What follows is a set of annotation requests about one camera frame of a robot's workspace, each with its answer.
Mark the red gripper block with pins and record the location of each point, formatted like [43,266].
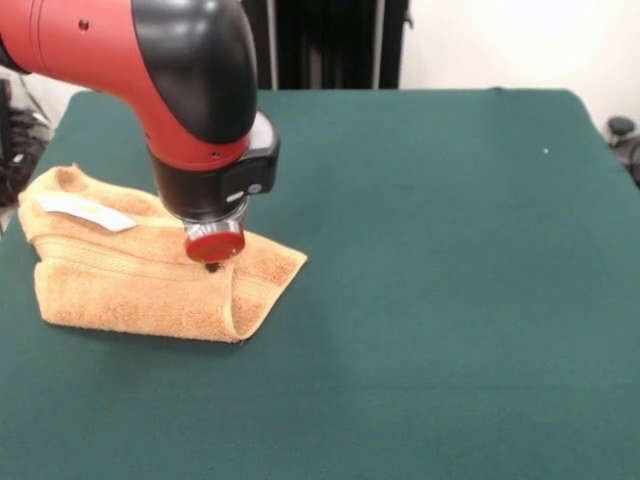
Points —
[215,247]

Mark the tan terry towel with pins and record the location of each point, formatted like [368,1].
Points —
[125,290]

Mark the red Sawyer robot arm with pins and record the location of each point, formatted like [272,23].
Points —
[190,75]

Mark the dark green table cloth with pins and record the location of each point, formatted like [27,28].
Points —
[400,300]

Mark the black equipment pile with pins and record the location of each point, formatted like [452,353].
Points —
[27,140]

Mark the black chair caster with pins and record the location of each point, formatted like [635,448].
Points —
[622,127]

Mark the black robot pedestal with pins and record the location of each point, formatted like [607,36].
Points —
[340,45]

